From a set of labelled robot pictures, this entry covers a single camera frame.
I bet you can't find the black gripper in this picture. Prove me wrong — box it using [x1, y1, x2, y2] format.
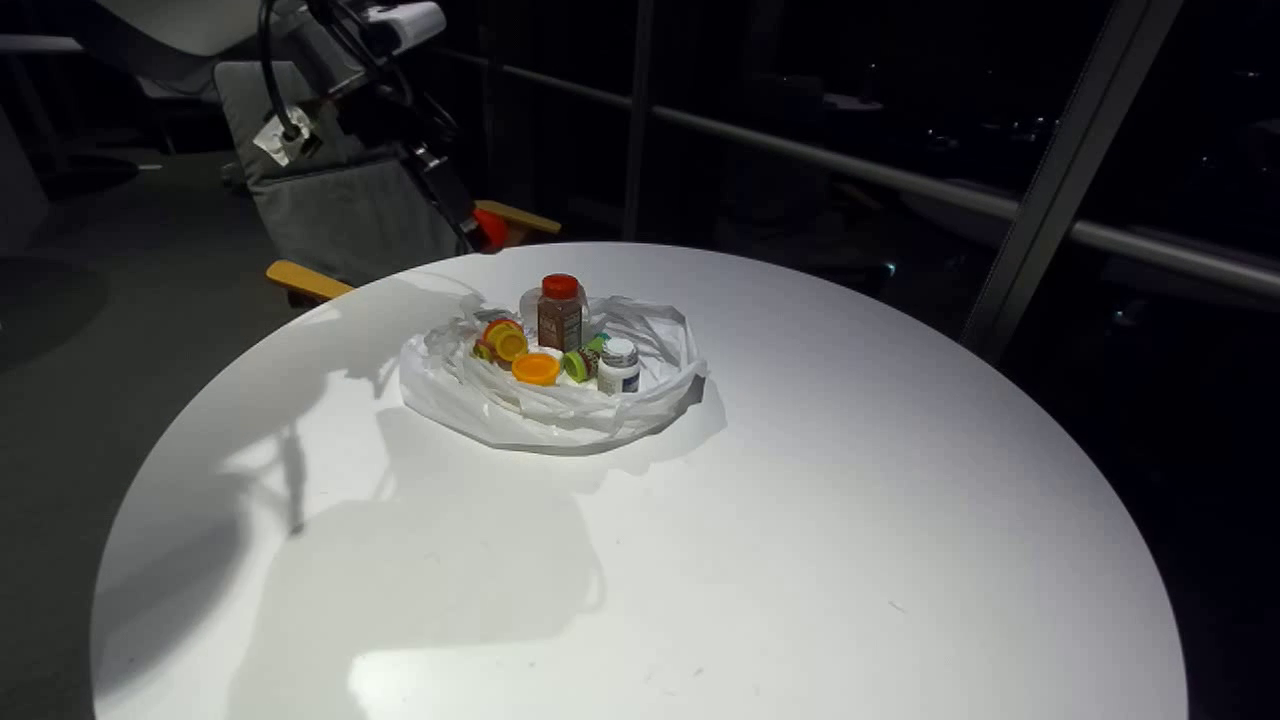
[372, 104, 499, 255]

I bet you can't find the orange-lid dough tub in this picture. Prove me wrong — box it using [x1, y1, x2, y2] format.
[473, 317, 532, 371]

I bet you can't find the red-capped spice bottle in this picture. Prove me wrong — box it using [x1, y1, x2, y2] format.
[532, 274, 588, 352]

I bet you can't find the yellow dough tub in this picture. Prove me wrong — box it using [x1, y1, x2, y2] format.
[507, 350, 567, 394]

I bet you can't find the teal-lid dough tub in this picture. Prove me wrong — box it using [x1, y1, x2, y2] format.
[557, 336, 603, 389]

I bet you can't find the small grey-capped bottle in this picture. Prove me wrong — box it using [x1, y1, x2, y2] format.
[597, 332, 643, 400]

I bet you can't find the clear plastic bag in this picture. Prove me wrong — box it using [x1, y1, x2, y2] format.
[397, 286, 714, 457]

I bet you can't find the grey padded chair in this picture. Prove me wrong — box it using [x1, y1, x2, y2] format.
[212, 57, 473, 288]

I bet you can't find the dark vertical window post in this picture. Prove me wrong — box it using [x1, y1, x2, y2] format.
[626, 0, 662, 234]

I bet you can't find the grey slanted window post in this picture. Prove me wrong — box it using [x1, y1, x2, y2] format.
[955, 0, 1189, 352]

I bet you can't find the grey horizontal rail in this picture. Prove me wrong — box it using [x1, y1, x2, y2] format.
[436, 46, 1280, 302]

